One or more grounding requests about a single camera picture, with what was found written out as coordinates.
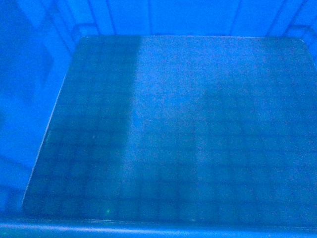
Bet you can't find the large blue plastic crate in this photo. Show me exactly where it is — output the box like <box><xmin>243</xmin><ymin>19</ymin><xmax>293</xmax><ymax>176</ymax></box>
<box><xmin>0</xmin><ymin>0</ymin><xmax>317</xmax><ymax>238</ymax></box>

